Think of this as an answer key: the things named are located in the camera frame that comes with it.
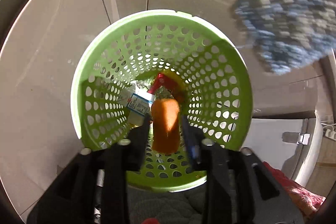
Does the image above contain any orange foam fruit net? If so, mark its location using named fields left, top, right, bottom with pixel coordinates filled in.
left=151, top=98, right=180, bottom=154

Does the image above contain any red snack wrapper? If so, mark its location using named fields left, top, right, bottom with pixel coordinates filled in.
left=147, top=69, right=187, bottom=104

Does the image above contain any blue white floral cloth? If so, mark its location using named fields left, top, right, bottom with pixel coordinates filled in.
left=231, top=0, right=335, bottom=75

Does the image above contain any green perforated trash basket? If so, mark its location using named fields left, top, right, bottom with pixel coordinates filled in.
left=70, top=9, right=254, bottom=193

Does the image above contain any blue white milk carton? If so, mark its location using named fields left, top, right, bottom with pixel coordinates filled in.
left=117, top=87, right=154, bottom=126

